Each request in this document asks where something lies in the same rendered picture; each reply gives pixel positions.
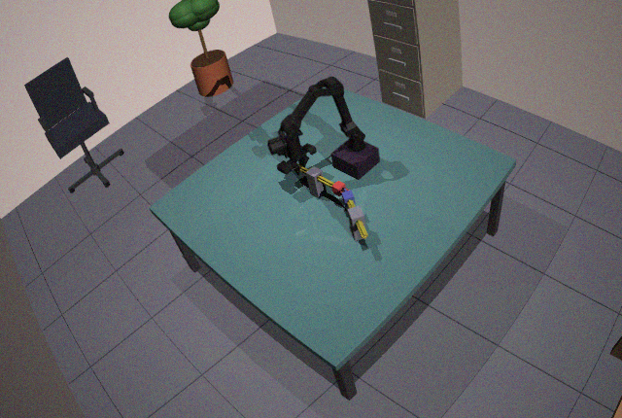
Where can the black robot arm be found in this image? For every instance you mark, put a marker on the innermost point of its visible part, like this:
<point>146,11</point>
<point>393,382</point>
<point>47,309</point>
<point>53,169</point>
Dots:
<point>292,122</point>

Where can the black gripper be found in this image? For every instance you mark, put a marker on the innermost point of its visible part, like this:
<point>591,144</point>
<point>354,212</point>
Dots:
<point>299,154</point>

